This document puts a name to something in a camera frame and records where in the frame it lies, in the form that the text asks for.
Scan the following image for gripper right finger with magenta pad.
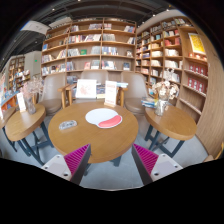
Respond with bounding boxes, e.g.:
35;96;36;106
132;144;182;185

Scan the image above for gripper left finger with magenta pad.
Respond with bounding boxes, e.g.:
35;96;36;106
42;144;91;185

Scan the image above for white and red mouse pad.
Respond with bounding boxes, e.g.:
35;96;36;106
85;108;123;129

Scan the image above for round wooden right table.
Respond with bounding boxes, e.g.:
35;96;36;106
145;105;197;157

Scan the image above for round wooden table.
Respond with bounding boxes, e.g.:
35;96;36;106
145;105;197;157
48;101;138;163
5;104;53;165

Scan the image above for round wooden centre table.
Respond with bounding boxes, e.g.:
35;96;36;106
48;101;138;163

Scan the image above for stack of books on chair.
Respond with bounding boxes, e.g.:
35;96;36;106
141;97;157;108

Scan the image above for round wooden left table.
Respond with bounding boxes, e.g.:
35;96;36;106
5;104;53;165

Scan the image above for beige armchair left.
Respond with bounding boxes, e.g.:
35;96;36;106
37;72;70;117

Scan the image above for beige armchair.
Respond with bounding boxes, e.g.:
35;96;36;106
66;70;128;106
118;71;150;116
37;72;70;117

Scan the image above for glass vase with dried flowers right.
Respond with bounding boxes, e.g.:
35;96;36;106
152;69;179;116

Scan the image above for glass vase with dried flowers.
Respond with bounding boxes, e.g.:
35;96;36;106
152;69;179;116
20;78;43;114

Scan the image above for white floral picture board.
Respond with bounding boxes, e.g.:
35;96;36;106
76;79;97;98

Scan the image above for beige armchair right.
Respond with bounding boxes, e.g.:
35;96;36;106
118;71;150;116

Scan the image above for beige armchair middle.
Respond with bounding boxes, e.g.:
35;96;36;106
66;70;128;106

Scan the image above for white sign card on left table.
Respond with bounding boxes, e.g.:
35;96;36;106
17;93;26;112

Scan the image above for white sign card on table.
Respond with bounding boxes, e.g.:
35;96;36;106
17;93;26;112
104;81;117;106

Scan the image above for white sign card on centre table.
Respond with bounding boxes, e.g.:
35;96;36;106
104;81;117;106

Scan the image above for glass vase with dried flowers left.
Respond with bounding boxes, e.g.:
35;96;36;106
20;78;43;114

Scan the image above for distant wooden bookshelf left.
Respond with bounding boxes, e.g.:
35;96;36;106
8;56;30;91

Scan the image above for large wooden bookshelf centre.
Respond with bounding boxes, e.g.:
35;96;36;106
41;17;136;80

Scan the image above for yellow poster on shelf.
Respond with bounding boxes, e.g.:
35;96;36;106
188;33;206;55

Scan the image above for wooden bookshelf right wall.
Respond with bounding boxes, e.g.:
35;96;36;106
136;10;224;157

